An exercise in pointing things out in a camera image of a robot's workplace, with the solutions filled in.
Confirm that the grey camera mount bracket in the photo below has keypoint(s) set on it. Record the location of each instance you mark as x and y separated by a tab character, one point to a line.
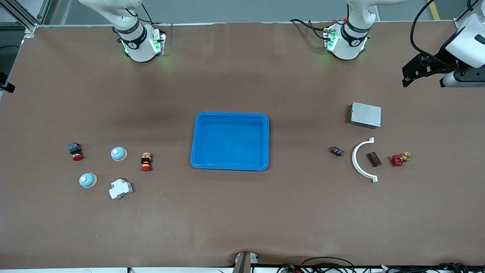
244	263

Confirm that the silver metal box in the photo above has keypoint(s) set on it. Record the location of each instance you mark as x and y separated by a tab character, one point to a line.
365	115

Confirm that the brass valve red handwheel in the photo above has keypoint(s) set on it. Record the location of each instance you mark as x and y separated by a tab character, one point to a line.
398	160

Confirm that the emergency stop button orange base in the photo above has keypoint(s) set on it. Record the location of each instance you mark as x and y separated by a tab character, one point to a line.
146	162

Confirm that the aluminium frame post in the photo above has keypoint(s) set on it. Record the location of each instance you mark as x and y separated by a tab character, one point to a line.
28	23
460	23

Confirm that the white semicircular bracket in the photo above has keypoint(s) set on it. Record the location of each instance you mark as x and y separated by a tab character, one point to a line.
355	161

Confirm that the red pushbutton switch blue base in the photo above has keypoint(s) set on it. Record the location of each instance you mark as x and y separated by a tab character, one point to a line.
76	153

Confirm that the blue desk bell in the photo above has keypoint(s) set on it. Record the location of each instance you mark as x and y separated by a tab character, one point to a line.
119	153
88	180

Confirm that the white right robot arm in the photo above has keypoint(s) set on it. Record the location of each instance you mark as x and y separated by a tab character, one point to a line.
138	45

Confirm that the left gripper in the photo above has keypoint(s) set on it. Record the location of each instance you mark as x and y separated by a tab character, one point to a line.
442	57

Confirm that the large brown electrolytic capacitor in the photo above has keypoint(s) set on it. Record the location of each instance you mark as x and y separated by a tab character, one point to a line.
374	159

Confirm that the white circuit breaker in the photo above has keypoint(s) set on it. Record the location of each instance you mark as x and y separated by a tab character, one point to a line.
120	189

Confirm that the blue plastic tray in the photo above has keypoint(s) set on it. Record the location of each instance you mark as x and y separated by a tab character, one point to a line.
229	142

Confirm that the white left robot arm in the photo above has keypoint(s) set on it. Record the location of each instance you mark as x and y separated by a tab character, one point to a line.
350	43

